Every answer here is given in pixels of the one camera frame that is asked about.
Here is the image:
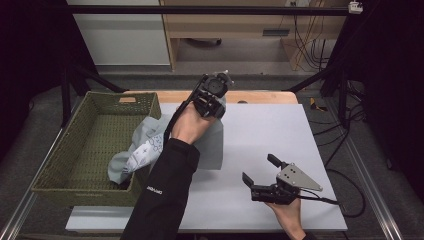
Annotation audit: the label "green woven basket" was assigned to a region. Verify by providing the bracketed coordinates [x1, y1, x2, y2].
[31, 91, 163, 208]

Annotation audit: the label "person's right hand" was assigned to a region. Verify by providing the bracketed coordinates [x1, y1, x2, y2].
[265, 197, 308, 240]

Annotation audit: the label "aluminium rail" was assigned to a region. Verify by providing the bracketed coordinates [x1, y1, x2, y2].
[0, 126, 65, 240]
[324, 98, 405, 240]

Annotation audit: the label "person's left hand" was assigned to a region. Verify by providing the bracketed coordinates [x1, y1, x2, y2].
[170, 102, 218, 145]

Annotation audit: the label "grey table mat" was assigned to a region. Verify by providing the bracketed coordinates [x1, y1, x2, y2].
[65, 102, 349, 233]

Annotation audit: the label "left hand-held gripper cable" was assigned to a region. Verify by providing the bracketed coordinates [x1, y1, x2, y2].
[162, 74, 208, 148]

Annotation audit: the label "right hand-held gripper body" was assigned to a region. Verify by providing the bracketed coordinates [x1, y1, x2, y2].
[250, 162, 324, 206]

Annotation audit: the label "black metal stand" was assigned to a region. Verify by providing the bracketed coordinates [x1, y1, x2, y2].
[285, 64, 350, 129]
[60, 62, 129, 128]

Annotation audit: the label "white cabinet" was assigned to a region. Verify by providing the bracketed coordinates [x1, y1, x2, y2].
[66, 0, 171, 66]

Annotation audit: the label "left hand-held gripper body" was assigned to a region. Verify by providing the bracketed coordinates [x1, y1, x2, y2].
[191, 70, 235, 120]

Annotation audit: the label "grey patterned cloth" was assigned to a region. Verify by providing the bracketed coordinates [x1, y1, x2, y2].
[106, 95, 228, 185]

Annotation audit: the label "hand-held gripper cable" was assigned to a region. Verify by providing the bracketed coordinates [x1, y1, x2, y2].
[162, 74, 208, 148]
[297, 168, 367, 219]

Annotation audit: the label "black horizontal frame bar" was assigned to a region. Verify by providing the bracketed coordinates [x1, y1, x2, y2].
[66, 4, 351, 17]

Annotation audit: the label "wooden desk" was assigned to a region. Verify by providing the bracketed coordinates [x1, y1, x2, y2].
[159, 0, 348, 72]

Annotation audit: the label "bundle of hanging cables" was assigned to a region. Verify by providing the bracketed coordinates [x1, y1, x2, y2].
[290, 1, 332, 72]

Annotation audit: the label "yellow and black object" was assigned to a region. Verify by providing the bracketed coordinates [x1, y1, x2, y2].
[309, 97, 328, 112]

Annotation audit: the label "right hand-held gripper cable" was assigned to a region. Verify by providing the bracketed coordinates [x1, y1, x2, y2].
[297, 168, 367, 219]

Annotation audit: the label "black curtain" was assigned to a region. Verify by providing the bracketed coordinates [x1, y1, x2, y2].
[0, 0, 99, 163]
[328, 0, 424, 196]

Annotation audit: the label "black floor cables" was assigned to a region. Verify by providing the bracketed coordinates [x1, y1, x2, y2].
[312, 79, 368, 168]

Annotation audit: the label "small white device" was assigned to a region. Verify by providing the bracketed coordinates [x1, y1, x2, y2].
[347, 0, 364, 15]

